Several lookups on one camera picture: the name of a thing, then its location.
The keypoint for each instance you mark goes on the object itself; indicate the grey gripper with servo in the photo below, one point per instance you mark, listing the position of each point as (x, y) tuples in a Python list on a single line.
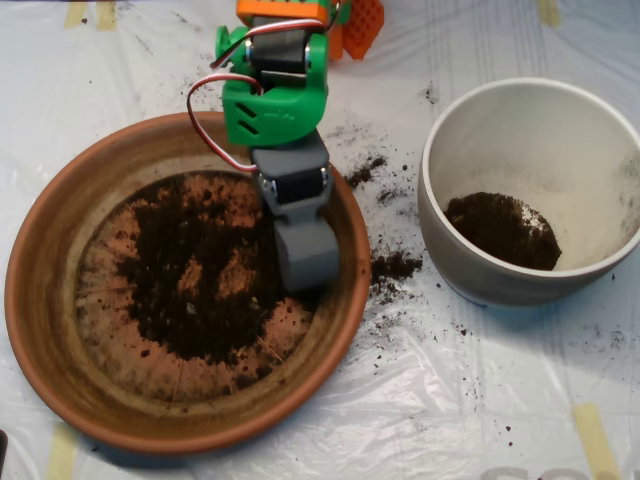
[(294, 186)]

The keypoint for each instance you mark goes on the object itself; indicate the dark soil pile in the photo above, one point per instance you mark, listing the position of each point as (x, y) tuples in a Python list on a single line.
[(210, 325)]

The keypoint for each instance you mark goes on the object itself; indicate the dark soil heap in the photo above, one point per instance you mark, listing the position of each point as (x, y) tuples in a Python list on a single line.
[(505, 240)]

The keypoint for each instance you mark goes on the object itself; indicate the large spilled soil clump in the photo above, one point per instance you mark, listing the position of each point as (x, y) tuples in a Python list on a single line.
[(392, 265)]

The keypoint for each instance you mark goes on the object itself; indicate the white ceramic pot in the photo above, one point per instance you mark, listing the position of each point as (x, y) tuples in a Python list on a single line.
[(450, 270)]

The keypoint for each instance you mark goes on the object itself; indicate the terracotta clay saucer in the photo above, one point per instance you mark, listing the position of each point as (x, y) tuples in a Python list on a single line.
[(45, 300)]

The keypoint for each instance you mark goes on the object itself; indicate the clear plastic cover sheet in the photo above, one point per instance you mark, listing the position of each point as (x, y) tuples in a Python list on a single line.
[(450, 400)]

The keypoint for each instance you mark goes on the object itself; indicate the beige masking tape strip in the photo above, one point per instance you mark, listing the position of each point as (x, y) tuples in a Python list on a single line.
[(592, 440), (61, 455), (74, 15), (106, 17), (548, 12)]

